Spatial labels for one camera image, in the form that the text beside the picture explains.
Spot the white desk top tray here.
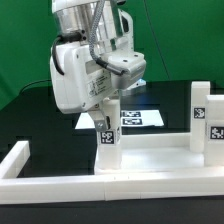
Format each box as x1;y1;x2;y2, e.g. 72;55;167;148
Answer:
94;133;224;175

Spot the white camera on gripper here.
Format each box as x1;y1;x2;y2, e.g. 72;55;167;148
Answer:
108;50;146;89

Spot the white U-shaped fence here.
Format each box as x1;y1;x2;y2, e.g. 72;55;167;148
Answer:
0;141;224;204

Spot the black cable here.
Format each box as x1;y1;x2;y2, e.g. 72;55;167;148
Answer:
19;78;53;95

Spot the marker sheet black white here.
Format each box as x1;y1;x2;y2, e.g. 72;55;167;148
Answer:
75;110;164;129

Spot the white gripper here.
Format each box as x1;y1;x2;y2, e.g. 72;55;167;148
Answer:
50;43;115;132

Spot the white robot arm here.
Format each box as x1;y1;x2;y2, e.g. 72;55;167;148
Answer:
50;0;138;132

